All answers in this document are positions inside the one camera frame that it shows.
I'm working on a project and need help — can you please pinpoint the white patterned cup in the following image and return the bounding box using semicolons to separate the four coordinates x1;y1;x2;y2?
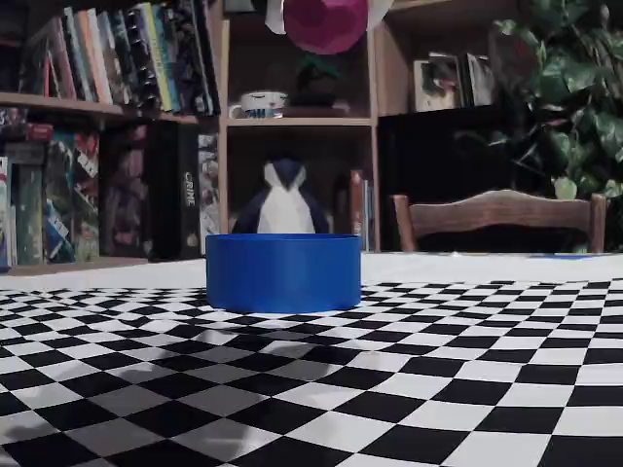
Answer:
228;90;290;120

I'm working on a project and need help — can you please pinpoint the blue red game box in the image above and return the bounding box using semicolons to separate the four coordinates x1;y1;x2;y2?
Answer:
43;129;102;265

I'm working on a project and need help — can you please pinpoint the navy white penguin plush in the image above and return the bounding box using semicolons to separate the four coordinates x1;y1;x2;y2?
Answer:
230;156;333;237

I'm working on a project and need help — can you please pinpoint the yellow green spine book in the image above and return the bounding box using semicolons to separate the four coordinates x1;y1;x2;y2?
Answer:
140;2;175;113

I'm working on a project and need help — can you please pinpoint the reddish brown spine book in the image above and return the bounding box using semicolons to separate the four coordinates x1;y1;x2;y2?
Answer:
47;17;78;100

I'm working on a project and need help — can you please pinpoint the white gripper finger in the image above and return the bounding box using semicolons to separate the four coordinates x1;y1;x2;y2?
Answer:
363;0;395;33

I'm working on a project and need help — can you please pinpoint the pink faceted ball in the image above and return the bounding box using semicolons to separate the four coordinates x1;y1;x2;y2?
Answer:
282;0;370;55

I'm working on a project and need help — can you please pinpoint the black white checkered mat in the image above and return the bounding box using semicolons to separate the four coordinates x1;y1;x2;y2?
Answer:
0;252;623;467

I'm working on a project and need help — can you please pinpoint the dark red game box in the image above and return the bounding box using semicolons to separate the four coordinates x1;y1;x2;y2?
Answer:
98;125;151;260

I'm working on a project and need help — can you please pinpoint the blue tape strip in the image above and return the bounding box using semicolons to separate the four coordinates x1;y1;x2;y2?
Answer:
529;252;604;261

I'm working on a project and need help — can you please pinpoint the wooden bookshelf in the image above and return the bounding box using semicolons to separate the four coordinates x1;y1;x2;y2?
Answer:
0;0;500;276

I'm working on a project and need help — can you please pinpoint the green leafy houseplant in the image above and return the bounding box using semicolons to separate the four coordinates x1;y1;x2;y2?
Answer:
488;0;623;201

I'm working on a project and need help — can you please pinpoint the small bonsai in pot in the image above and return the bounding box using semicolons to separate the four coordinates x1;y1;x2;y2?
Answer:
285;50;350;119

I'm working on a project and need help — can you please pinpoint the black crime game box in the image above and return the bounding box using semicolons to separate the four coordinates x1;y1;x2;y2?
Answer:
147;120;202;260

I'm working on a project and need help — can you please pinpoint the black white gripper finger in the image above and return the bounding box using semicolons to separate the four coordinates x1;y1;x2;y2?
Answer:
263;0;289;37

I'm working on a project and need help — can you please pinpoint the white spine game box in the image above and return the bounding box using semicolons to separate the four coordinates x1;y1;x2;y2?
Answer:
197;132;221;258

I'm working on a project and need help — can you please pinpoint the blue round box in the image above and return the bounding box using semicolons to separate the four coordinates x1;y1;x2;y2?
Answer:
204;233;363;314

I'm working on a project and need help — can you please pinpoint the illustrated cover book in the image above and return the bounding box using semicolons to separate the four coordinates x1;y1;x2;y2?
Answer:
413;57;464;113

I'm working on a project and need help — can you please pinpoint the green game box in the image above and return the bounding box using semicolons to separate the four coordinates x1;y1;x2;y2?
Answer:
9;144;48;267

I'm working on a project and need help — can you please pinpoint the orange spine book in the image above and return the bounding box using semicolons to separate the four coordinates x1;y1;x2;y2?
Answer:
76;8;114;105

